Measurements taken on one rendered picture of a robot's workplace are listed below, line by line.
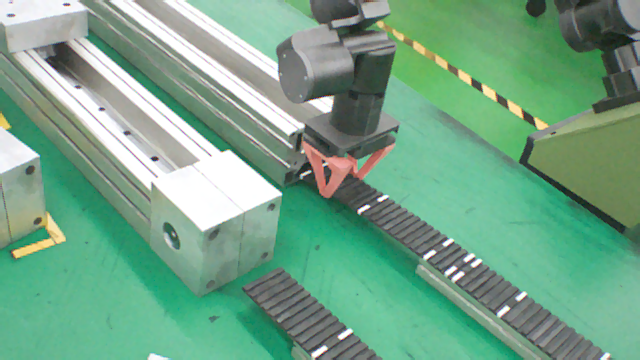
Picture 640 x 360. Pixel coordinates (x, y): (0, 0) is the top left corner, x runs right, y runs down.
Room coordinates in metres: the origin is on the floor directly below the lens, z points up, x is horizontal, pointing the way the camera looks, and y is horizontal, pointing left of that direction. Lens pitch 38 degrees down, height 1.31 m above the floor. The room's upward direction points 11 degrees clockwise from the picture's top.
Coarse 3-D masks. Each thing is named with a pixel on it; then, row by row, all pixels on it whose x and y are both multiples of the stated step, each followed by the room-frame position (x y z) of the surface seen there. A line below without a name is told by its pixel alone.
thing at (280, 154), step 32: (96, 0) 0.96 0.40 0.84; (128, 0) 0.93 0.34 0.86; (160, 0) 0.96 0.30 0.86; (96, 32) 0.96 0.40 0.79; (128, 32) 0.89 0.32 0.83; (160, 32) 0.85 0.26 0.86; (192, 32) 0.91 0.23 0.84; (224, 32) 0.89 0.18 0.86; (160, 64) 0.84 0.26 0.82; (192, 64) 0.79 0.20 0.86; (224, 64) 0.86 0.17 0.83; (256, 64) 0.81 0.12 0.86; (192, 96) 0.79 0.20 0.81; (224, 96) 0.75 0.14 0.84; (256, 96) 0.73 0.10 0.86; (224, 128) 0.74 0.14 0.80; (256, 128) 0.70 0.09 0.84; (288, 128) 0.67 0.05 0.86; (256, 160) 0.69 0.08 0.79; (288, 160) 0.67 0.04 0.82
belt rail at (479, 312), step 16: (416, 272) 0.55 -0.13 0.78; (432, 272) 0.55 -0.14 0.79; (448, 288) 0.53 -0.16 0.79; (464, 304) 0.51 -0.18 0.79; (480, 304) 0.50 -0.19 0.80; (480, 320) 0.50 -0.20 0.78; (496, 320) 0.49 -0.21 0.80; (496, 336) 0.48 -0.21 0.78; (512, 336) 0.48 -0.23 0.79; (528, 352) 0.46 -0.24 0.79
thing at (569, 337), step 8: (568, 328) 0.48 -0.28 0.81; (560, 336) 0.47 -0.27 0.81; (568, 336) 0.47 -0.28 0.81; (576, 336) 0.47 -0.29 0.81; (552, 344) 0.46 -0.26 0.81; (560, 344) 0.46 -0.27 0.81; (568, 344) 0.46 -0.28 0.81; (576, 344) 0.46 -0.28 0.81; (544, 352) 0.45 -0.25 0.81; (552, 352) 0.44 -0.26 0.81; (560, 352) 0.45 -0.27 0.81; (568, 352) 0.45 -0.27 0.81
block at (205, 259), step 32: (224, 160) 0.57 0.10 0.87; (160, 192) 0.50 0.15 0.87; (192, 192) 0.51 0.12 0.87; (224, 192) 0.52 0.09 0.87; (256, 192) 0.53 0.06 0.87; (160, 224) 0.50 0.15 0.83; (192, 224) 0.47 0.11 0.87; (224, 224) 0.48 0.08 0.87; (256, 224) 0.51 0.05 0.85; (160, 256) 0.50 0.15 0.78; (192, 256) 0.47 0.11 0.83; (224, 256) 0.48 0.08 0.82; (256, 256) 0.51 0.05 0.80; (192, 288) 0.46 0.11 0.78
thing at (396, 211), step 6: (396, 204) 0.63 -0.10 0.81; (384, 210) 0.62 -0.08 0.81; (390, 210) 0.62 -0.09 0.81; (396, 210) 0.62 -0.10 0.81; (402, 210) 0.62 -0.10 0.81; (378, 216) 0.60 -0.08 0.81; (384, 216) 0.61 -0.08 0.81; (390, 216) 0.61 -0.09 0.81; (396, 216) 0.61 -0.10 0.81; (372, 222) 0.59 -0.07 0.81; (378, 222) 0.59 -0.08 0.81; (384, 222) 0.59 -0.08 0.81; (390, 222) 0.60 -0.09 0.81
